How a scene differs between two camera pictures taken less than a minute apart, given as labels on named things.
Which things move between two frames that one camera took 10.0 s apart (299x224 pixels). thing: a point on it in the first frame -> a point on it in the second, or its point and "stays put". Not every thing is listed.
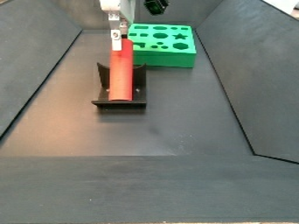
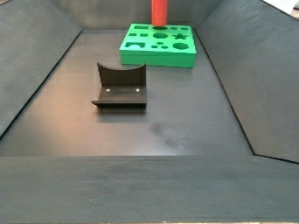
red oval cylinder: (121, 72) -> (160, 13)
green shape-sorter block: (164, 45) stays put
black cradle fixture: (140, 90) stays put
